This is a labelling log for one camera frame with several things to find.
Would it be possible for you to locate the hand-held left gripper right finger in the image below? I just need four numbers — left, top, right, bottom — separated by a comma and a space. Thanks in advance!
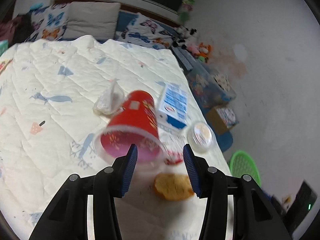
183, 144, 292, 240

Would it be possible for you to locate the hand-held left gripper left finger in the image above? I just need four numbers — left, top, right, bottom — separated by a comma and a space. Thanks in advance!
29, 144, 138, 240

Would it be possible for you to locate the red plastic cup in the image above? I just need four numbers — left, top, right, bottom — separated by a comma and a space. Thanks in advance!
94, 90, 166, 166

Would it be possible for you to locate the green plastic basket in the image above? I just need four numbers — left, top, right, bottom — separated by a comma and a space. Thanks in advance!
229, 150, 261, 188

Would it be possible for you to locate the bread piece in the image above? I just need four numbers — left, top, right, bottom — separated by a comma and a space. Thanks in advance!
153, 172, 195, 202

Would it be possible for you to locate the clear plastic cup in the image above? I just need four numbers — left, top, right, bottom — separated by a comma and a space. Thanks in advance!
187, 121, 215, 153

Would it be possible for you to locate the cardboard box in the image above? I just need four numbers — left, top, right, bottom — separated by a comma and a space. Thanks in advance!
206, 106, 239, 135

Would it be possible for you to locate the cartoon printed booklet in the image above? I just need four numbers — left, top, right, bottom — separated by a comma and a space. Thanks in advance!
216, 106, 239, 125

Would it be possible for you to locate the blue white milk carton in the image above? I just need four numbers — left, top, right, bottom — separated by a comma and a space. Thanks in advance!
157, 82, 188, 130

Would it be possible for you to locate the small clear plastic bag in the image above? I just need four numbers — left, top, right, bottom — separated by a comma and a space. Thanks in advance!
93, 80, 125, 116

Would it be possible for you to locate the clear plastic storage box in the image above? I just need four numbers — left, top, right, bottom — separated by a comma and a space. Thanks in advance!
187, 62, 237, 108

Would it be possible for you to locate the cream animal print quilt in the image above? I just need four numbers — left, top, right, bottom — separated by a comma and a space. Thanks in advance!
0, 35, 232, 240

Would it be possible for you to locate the cream patterned cloth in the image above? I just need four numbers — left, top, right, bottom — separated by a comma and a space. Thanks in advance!
214, 74, 232, 90

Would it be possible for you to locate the blue white patterned cloth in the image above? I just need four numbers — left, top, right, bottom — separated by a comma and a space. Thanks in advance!
172, 47, 196, 71

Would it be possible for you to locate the orange fox plush toy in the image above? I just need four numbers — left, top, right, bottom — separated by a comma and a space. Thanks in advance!
197, 42, 212, 58

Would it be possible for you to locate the cow plush toy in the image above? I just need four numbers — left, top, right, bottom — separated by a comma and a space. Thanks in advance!
174, 26, 198, 47

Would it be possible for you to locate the butterfly print cushion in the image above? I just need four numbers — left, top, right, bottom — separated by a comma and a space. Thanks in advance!
115, 12, 180, 49
25, 4, 70, 42

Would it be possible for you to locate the blue sofa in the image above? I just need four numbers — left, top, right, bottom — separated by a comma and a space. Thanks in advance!
15, 0, 195, 53

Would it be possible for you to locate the grey cushion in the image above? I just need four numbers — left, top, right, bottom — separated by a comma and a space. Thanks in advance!
62, 2, 121, 40

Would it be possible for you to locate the cartoon picture book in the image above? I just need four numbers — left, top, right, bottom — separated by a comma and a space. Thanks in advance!
0, 59, 13, 75

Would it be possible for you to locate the dark clothes pile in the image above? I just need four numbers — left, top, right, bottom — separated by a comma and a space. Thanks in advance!
0, 15, 33, 43

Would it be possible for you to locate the hanging wall toy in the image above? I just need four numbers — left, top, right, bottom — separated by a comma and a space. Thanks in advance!
179, 0, 196, 22

